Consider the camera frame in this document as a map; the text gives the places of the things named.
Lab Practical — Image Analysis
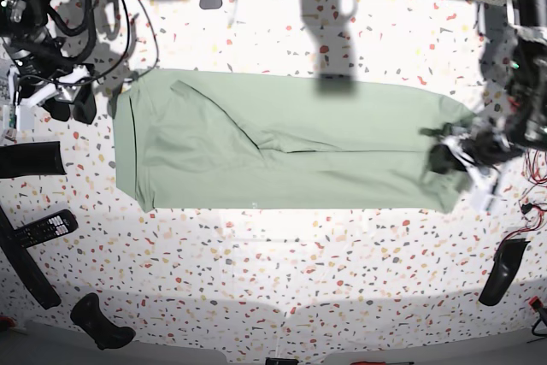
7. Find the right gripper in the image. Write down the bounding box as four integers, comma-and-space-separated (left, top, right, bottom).
25, 68, 97, 123

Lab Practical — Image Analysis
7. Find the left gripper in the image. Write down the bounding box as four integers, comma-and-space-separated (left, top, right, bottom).
428, 125, 526, 174

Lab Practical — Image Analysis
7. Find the light green T-shirt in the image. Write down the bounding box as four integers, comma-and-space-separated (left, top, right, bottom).
112, 69, 473, 212

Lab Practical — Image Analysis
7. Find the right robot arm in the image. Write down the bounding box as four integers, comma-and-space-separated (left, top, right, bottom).
1, 0, 97, 124

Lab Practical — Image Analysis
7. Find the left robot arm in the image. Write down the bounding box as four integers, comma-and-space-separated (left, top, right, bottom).
429, 0, 546, 174

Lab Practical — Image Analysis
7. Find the black cylinder tube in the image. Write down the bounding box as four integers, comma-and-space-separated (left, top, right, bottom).
0, 141, 66, 179

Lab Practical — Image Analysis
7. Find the long black bar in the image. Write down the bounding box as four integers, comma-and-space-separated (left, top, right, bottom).
1, 210, 62, 309

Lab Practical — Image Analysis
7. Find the black TV remote control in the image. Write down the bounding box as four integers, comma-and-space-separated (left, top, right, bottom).
14, 209, 79, 248

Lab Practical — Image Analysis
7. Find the black curved shell piece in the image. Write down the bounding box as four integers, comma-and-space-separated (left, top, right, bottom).
479, 238, 529, 307

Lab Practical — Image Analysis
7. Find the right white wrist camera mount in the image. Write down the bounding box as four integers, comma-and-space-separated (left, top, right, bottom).
1, 66, 97, 133

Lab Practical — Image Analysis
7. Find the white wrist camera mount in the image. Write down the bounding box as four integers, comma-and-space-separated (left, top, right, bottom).
1, 66, 97, 133
440, 122, 506, 212

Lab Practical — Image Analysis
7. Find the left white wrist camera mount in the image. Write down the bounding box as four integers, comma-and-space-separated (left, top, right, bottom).
440, 122, 506, 212

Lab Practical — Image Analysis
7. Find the red and black wire bundle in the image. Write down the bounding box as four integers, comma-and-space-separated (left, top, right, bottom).
502, 138, 547, 250

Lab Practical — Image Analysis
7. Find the black curved handle piece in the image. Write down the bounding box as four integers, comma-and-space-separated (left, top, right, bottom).
70, 292, 136, 350

